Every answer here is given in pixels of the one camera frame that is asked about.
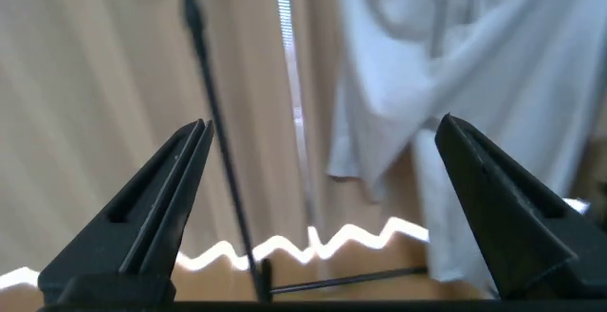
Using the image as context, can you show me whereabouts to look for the pale grey shorts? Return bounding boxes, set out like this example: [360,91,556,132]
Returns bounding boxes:
[326,0,607,299]

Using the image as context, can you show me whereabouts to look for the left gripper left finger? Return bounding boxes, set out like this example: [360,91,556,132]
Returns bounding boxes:
[37,119,214,303]

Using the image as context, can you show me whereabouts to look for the beige curtain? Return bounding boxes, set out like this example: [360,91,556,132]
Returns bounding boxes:
[0,0,428,275]

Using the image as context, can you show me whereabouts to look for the black clothes rack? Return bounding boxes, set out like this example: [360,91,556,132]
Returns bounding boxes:
[177,0,428,303]

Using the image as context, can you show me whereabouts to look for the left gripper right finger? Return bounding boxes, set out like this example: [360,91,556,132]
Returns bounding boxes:
[434,114,607,300]

